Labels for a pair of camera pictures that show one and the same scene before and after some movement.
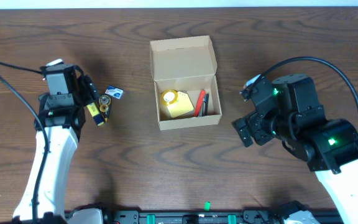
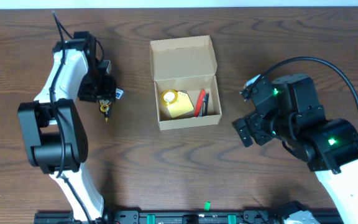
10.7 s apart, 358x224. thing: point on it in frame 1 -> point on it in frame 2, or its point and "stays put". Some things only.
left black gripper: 86,90 -> 103,97
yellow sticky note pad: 183,104 stays put
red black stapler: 201,109 stays put
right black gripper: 253,129 stays put
